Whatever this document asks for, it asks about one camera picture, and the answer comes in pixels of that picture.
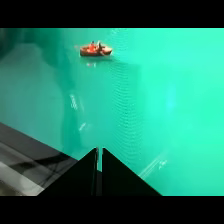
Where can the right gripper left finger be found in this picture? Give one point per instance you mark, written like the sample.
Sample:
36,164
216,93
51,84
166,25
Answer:
78,181

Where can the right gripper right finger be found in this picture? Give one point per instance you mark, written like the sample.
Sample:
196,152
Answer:
123,180

